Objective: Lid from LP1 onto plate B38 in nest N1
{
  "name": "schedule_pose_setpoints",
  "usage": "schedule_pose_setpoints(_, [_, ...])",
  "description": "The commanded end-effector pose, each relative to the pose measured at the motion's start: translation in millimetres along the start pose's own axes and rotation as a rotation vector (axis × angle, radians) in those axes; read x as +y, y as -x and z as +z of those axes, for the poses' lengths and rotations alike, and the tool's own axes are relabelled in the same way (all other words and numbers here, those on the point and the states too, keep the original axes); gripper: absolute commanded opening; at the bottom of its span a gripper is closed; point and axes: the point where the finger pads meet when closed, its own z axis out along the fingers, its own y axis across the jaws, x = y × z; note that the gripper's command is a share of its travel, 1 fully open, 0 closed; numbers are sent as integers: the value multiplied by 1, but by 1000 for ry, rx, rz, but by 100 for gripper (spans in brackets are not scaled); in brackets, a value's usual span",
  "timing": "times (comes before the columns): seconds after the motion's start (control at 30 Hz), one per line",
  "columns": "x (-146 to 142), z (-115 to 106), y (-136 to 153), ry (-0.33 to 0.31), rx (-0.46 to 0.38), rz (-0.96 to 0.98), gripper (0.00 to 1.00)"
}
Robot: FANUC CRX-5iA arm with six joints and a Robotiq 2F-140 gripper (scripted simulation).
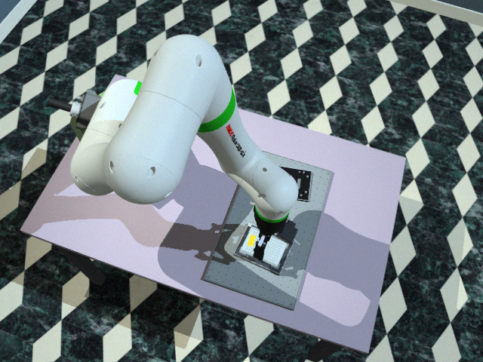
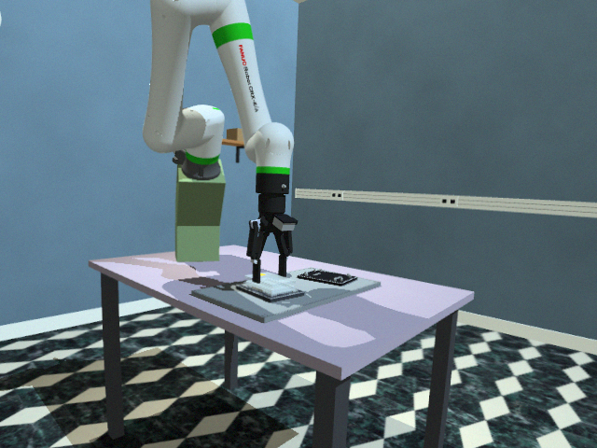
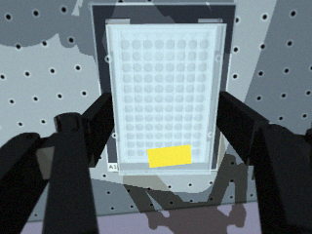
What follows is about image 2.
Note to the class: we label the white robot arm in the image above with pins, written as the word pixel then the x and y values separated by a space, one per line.
pixel 195 134

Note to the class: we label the clear rectangular plastic lid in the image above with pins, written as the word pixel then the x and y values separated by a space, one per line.
pixel 272 280

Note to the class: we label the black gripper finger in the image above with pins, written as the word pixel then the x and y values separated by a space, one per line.
pixel 284 243
pixel 256 245

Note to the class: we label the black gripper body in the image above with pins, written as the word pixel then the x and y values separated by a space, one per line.
pixel 268 205

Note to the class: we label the black rectangular frame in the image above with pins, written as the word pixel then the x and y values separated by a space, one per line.
pixel 327 277

